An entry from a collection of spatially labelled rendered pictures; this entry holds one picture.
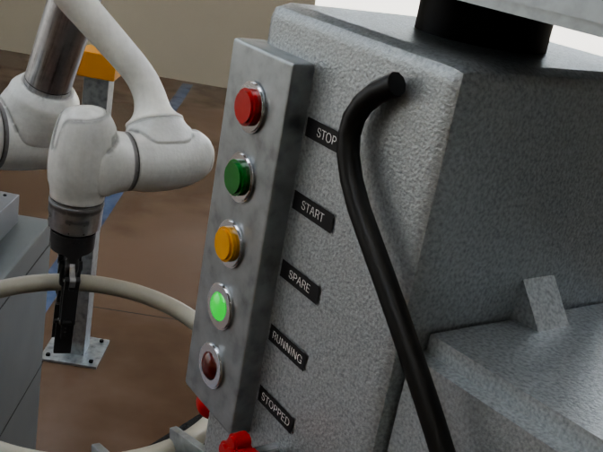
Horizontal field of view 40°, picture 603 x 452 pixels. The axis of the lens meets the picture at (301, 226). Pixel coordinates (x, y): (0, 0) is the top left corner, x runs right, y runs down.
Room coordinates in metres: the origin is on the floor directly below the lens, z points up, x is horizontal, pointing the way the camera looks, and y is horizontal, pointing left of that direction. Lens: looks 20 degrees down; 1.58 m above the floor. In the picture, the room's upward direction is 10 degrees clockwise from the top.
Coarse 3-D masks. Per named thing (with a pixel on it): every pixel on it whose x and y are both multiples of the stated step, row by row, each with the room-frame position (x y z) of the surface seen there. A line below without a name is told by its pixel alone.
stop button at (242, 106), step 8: (248, 88) 0.56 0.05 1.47; (240, 96) 0.56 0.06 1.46; (248, 96) 0.55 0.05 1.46; (256, 96) 0.55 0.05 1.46; (240, 104) 0.56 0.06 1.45; (248, 104) 0.55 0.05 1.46; (256, 104) 0.55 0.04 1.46; (240, 112) 0.56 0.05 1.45; (248, 112) 0.55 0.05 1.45; (256, 112) 0.55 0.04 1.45; (240, 120) 0.56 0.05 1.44; (248, 120) 0.55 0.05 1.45
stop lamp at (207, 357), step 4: (208, 352) 0.56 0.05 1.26; (204, 356) 0.56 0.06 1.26; (208, 356) 0.56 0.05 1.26; (212, 356) 0.56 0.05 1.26; (204, 360) 0.56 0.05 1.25; (208, 360) 0.56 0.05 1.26; (212, 360) 0.56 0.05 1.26; (204, 364) 0.56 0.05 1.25; (208, 364) 0.55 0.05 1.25; (212, 364) 0.55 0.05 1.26; (204, 368) 0.56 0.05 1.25; (208, 368) 0.55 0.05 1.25; (212, 368) 0.55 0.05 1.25; (204, 372) 0.56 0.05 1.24; (208, 372) 0.55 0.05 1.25; (212, 372) 0.55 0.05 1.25; (208, 376) 0.55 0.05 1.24; (212, 376) 0.55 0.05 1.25
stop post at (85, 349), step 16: (96, 48) 2.61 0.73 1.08; (80, 64) 2.54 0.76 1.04; (96, 64) 2.54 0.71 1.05; (96, 80) 2.56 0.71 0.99; (112, 80) 2.54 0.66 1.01; (96, 96) 2.56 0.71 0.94; (112, 96) 2.64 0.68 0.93; (96, 240) 2.60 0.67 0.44; (96, 256) 2.62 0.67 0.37; (80, 304) 2.56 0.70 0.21; (80, 320) 2.56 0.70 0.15; (80, 336) 2.56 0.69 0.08; (48, 352) 2.53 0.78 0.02; (80, 352) 2.56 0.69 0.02; (96, 352) 2.60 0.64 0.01; (96, 368) 2.51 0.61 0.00
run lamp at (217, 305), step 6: (216, 294) 0.56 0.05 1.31; (210, 300) 0.57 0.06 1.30; (216, 300) 0.56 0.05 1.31; (222, 300) 0.55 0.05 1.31; (210, 306) 0.56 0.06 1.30; (216, 306) 0.55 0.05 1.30; (222, 306) 0.55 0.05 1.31; (216, 312) 0.55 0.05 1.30; (222, 312) 0.55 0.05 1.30; (216, 318) 0.56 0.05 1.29; (222, 318) 0.55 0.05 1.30
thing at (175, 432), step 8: (176, 432) 0.94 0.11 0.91; (184, 432) 0.94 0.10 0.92; (176, 440) 0.94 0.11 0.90; (184, 440) 0.92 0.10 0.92; (192, 440) 0.92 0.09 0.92; (96, 448) 0.88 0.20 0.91; (104, 448) 0.88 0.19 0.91; (176, 448) 0.94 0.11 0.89; (184, 448) 0.92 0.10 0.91; (192, 448) 0.91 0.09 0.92; (200, 448) 0.89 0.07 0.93
